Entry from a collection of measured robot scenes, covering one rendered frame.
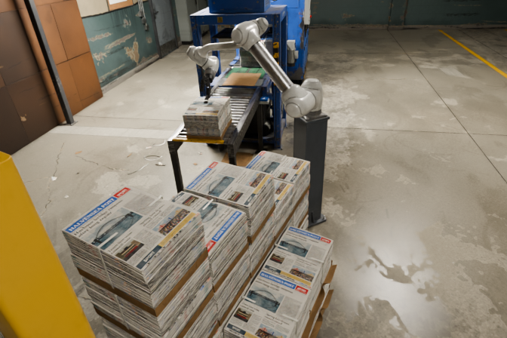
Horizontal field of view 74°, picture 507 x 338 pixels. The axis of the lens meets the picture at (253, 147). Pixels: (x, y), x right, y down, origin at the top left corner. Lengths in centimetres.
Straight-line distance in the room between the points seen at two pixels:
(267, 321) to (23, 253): 132
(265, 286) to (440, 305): 132
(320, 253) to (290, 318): 44
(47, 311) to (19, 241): 13
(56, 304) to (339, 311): 208
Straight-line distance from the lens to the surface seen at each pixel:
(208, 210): 156
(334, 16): 1112
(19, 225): 54
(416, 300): 271
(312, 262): 195
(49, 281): 61
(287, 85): 231
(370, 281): 271
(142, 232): 118
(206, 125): 261
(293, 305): 178
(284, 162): 229
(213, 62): 284
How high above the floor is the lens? 205
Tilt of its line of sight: 30 degrees down
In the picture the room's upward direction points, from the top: 3 degrees counter-clockwise
